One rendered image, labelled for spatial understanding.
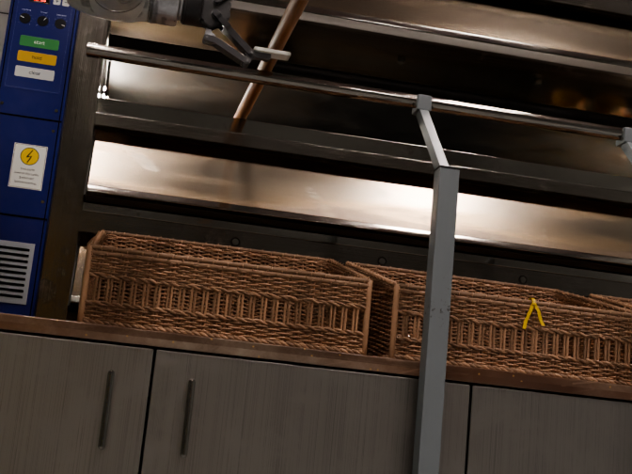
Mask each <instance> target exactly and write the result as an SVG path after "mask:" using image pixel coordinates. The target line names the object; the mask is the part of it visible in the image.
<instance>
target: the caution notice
mask: <svg viewBox="0 0 632 474"><path fill-rule="evenodd" d="M47 150H48V147H43V146H36V145H29V144H23V143H16V142H15V144H14V150H13V156H12V162H11V168H10V174H9V180H8V186H11V187H18V188H25V189H32V190H39V191H41V187H42V182H43V175H44V169H45V163H46V156H47Z"/></svg>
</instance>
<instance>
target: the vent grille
mask: <svg viewBox="0 0 632 474"><path fill-rule="evenodd" d="M34 250H35V245H34V244H27V243H20V242H12V241H5V240H0V302H4V303H11V304H20V305H26V300H27V294H28V288H29V281H30V276H31V269H32V262H33V257H34Z"/></svg>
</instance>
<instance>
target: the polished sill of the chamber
mask: <svg viewBox="0 0 632 474"><path fill-rule="evenodd" d="M96 113H102V114H107V115H114V116H121V117H126V118H133V119H145V120H151V121H158V122H164V123H170V124H177V125H183V126H190V127H196V128H202V129H209V130H215V131H221V132H228V133H235V134H246V135H253V136H258V137H265V138H272V139H277V140H284V141H291V142H297V143H303V144H310V145H316V146H322V147H328V148H335V149H342V150H353V151H360V152H366V153H372V154H379V155H385V156H391V157H398V158H404V159H410V160H417V161H423V162H430V163H431V162H432V160H431V157H430V154H429V151H428V149H427V147H424V146H418V145H412V144H405V143H400V142H393V141H386V140H381V139H374V138H368V137H362V136H355V135H349V134H338V133H331V132H325V131H319V130H312V129H307V128H300V127H293V126H288V125H281V124H275V123H269V122H262V121H256V120H250V119H244V118H232V117H226V116H219V115H214V114H207V113H200V112H195V111H188V110H182V109H176V108H169V107H163V106H157V105H151V104H144V103H133V102H126V101H121V100H114V99H108V98H102V97H98V101H97V108H96ZM443 151H444V154H445V156H446V159H447V162H448V164H449V166H460V167H467V168H473V169H479V170H486V171H493V172H498V173H505V174H512V175H517V176H524V177H531V178H537V179H543V180H550V181H556V182H568V183H574V184H581V185H587V186H593V187H600V188H606V189H612V190H619V191H625V192H631V193H632V178H629V177H623V176H617V175H610V174H604V173H598V172H591V171H586V170H579V169H572V168H567V167H560V166H549V165H542V164H536V163H530V162H524V161H517V160H511V159H505V158H498V157H493V156H486V155H479V154H474V153H467V152H461V151H455V150H443Z"/></svg>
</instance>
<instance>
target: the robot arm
mask: <svg viewBox="0 0 632 474"><path fill-rule="evenodd" d="M231 1H232V0H67V3H68V4H69V5H70V6H71V7H73V8H75V9H77V10H79V11H81V12H84V13H85V14H88V15H90V16H94V17H98V18H102V19H106V20H111V21H118V22H125V23H134V22H148V23H150V24H163V25H168V26H176V24H177V21H180V23H181V24H185V25H191V26H196V27H202V28H204V29H206V31H205V35H204V37H203V40H202V43H203V44H205V45H208V46H212V47H213V48H215V49H216V50H218V51H219V52H221V53H222V54H224V55H226V56H227V57H228V58H230V59H231V60H233V61H234V62H236V63H237V64H239V65H240V66H242V67H243V68H245V69H246V68H247V67H248V65H249V63H250V62H251V60H259V61H264V62H268V61H270V59H271V58H273V59H279V60H285V61H288V60H289V58H290V56H291V53H290V52H285V51H279V50H274V49H268V48H262V47H258V46H255V47H254V49H252V48H251V47H250V46H249V45H248V44H247V43H246V42H245V41H244V40H243V39H242V37H241V36H240V35H239V34H238V33H237V32H236V31H235V30H234V29H233V28H232V27H231V25H230V23H229V18H230V8H231ZM149 10H150V11H149ZM148 16H149V18H148ZM217 28H218V29H219V30H220V31H221V33H222V34H223V35H225V36H226V37H227V38H228V39H229V40H230V41H231V42H232V43H233V44H234V45H235V46H236V47H237V48H238V50H239V51H240V52H241V53H240V52H238V51H237V50H235V49H234V48H232V47H231V46H229V45H228V44H227V43H225V42H224V41H222V40H221V39H220V38H218V37H216V36H215V34H214V33H213V32H212V31H213V30H215V29H217Z"/></svg>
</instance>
